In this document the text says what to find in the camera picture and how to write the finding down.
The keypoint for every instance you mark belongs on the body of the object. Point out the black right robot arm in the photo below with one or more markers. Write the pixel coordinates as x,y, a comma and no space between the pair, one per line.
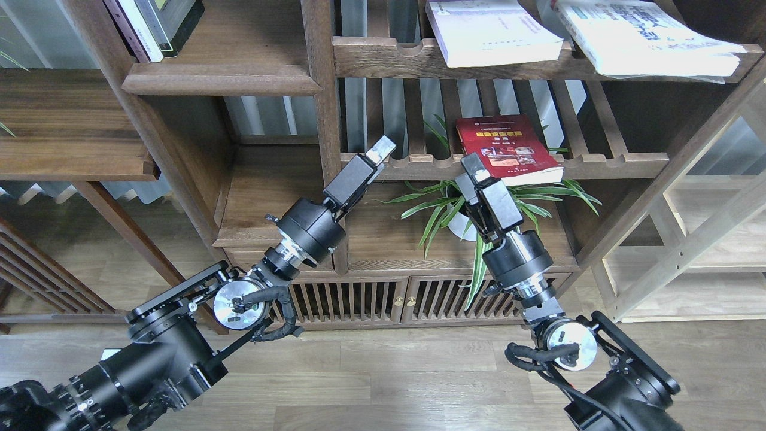
611,383

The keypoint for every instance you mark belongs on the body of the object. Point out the red cover book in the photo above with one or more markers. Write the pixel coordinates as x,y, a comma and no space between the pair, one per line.
509,148

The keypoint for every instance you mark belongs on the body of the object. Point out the white plant pot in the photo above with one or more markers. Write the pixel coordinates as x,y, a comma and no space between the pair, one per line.
462,227

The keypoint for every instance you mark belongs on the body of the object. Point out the dark green black book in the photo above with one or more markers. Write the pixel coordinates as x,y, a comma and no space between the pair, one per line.
171,22

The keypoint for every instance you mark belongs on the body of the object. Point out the light wooden shelf frame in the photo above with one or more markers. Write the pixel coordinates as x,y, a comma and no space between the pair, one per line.
709,263

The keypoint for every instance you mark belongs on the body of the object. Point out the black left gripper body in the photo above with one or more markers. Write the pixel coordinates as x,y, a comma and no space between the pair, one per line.
311,231

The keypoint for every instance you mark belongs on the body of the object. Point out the white spine book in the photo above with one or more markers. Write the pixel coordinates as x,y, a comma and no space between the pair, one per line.
142,30

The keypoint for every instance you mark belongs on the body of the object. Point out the dark wooden bookshelf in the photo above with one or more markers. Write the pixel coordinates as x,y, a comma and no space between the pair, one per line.
257,111

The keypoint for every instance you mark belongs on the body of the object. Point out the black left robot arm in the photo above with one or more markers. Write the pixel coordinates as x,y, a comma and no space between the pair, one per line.
180,339

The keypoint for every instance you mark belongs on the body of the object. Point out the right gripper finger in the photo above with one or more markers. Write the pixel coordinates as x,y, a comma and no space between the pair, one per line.
473,166

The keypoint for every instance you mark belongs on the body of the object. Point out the green spider plant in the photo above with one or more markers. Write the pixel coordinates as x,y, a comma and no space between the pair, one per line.
449,201

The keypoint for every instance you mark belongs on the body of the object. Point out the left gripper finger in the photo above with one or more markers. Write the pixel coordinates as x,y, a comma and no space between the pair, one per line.
381,150

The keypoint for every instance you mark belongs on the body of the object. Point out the white book Chinese title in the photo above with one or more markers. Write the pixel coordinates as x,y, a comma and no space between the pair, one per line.
632,38

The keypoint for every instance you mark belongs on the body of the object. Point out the pale purple white book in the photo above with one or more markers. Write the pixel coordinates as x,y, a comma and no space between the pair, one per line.
490,33

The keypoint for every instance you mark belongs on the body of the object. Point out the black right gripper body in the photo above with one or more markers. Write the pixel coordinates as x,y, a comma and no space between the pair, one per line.
516,260

